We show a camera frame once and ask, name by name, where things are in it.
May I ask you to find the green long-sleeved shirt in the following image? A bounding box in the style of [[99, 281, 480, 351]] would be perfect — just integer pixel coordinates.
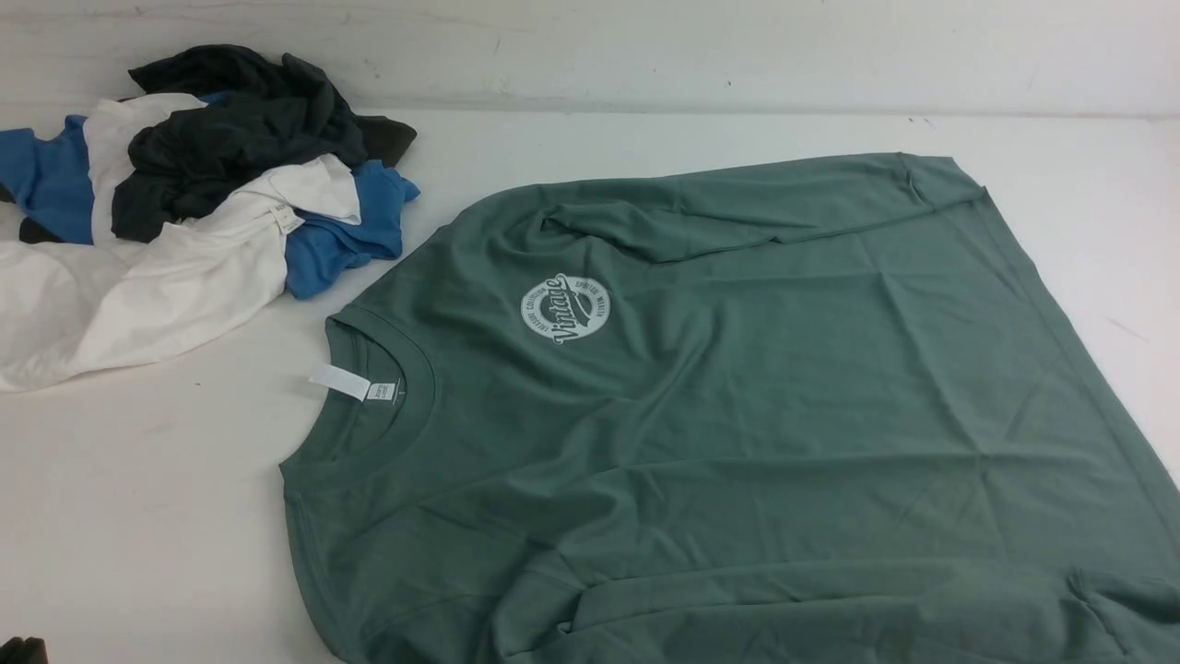
[[281, 155, 1179, 663]]

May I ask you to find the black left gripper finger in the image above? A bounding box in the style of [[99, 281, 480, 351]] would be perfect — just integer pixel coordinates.
[[0, 637, 48, 664]]

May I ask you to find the blue shirt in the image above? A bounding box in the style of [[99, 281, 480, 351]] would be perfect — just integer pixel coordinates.
[[4, 160, 419, 311]]

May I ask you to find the white shirt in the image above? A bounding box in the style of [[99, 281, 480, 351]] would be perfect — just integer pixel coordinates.
[[1, 94, 360, 392]]

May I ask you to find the dark grey shirt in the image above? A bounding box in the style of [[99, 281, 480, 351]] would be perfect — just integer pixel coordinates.
[[1, 42, 417, 243]]

